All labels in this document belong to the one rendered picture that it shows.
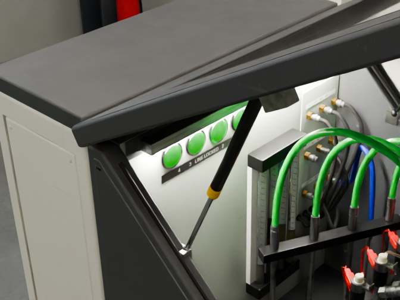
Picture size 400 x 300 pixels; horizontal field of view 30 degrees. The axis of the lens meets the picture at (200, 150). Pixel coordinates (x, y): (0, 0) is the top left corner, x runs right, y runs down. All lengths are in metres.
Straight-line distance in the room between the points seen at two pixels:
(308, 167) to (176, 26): 0.44
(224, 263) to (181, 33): 0.48
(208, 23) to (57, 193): 0.47
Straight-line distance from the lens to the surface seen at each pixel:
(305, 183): 1.70
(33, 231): 1.51
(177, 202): 1.37
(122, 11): 5.00
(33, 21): 5.31
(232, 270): 1.61
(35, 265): 1.58
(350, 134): 1.28
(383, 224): 1.64
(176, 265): 1.18
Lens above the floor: 2.05
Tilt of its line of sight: 31 degrees down
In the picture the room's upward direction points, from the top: 1 degrees counter-clockwise
